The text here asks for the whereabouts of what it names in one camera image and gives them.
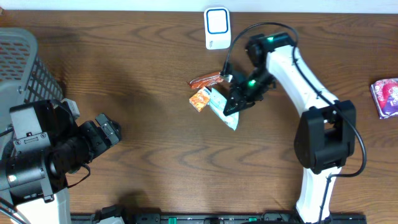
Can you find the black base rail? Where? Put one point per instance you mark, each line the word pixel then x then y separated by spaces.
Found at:
pixel 217 217

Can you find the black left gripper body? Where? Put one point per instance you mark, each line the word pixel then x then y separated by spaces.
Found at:
pixel 101 133

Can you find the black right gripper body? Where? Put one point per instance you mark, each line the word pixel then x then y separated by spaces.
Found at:
pixel 254 84

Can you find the pink purple snack bag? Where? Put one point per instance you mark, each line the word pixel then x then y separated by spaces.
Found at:
pixel 384 93

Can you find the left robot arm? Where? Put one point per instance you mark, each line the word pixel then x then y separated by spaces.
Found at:
pixel 47 145

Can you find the orange Kleenex tissue pack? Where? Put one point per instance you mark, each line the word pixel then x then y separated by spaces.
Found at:
pixel 200 99

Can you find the green wet wipes packet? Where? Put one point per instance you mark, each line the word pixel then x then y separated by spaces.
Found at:
pixel 217 104

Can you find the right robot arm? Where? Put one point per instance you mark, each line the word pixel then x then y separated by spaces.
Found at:
pixel 325 135

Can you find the orange snack bar wrapper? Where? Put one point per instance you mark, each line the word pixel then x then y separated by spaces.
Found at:
pixel 206 80

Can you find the grey plastic basket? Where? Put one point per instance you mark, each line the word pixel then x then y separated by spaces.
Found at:
pixel 24 76

